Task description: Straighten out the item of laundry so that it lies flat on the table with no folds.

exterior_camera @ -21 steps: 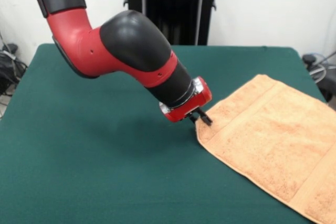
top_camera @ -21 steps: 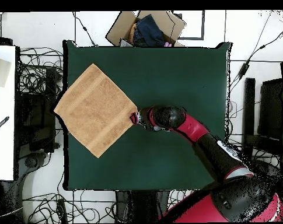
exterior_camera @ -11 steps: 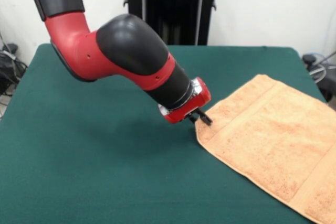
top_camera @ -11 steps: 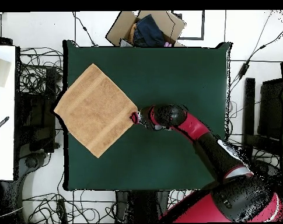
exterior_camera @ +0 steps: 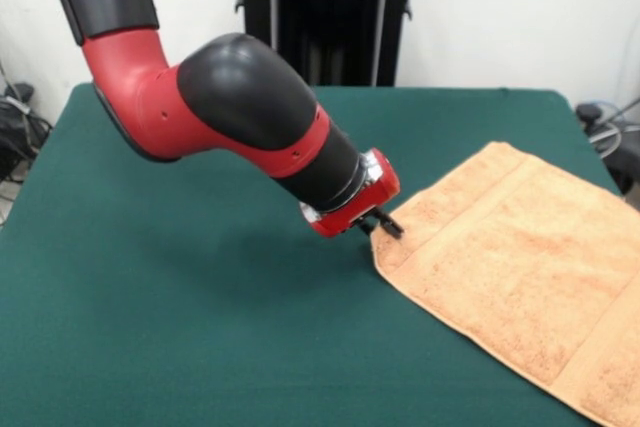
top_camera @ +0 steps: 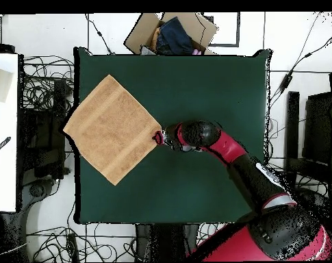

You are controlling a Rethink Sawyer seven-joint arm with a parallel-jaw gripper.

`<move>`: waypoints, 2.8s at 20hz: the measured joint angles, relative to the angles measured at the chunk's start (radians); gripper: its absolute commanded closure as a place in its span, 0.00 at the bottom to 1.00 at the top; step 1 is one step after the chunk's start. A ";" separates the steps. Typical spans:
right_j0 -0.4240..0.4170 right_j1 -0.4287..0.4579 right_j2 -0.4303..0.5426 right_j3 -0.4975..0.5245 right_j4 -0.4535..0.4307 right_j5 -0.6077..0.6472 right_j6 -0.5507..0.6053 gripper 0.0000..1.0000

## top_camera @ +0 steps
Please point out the tan terry towel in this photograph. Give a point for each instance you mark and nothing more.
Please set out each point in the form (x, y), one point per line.
(111, 128)

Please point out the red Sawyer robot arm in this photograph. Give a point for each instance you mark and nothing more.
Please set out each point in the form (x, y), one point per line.
(228, 145)

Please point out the small pink item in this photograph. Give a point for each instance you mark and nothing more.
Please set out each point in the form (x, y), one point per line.
(197, 52)

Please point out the dark green table cloth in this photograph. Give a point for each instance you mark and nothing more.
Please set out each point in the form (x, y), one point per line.
(195, 82)

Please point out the orange cloth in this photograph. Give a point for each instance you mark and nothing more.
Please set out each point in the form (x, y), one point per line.
(155, 37)

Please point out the dark blue jeans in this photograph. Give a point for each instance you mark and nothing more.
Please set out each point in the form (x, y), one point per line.
(174, 35)

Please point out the brown cardboard box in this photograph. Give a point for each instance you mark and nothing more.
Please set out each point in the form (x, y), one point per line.
(138, 35)

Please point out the black stand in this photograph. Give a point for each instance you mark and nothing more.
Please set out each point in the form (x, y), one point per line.
(45, 159)
(293, 123)

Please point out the black stand base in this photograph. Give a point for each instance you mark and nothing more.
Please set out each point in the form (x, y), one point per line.
(319, 200)
(37, 189)

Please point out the black power strip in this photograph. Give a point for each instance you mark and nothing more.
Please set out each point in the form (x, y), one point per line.
(72, 246)

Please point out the white desk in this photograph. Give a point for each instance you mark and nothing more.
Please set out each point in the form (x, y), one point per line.
(4, 164)

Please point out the black striped tool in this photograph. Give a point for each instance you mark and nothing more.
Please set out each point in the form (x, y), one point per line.
(1, 145)

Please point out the beige box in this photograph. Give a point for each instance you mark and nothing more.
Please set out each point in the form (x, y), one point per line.
(0, 85)

